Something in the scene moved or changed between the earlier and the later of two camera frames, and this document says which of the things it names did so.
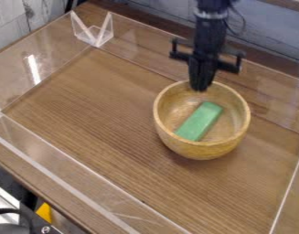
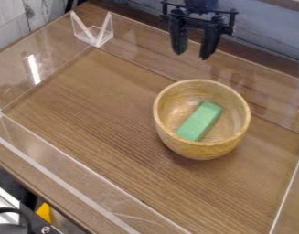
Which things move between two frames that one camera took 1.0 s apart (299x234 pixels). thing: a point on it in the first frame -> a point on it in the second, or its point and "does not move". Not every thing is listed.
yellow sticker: [46, 212] does not move
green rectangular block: [200, 121] does not move
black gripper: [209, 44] -> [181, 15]
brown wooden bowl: [222, 138] does not move
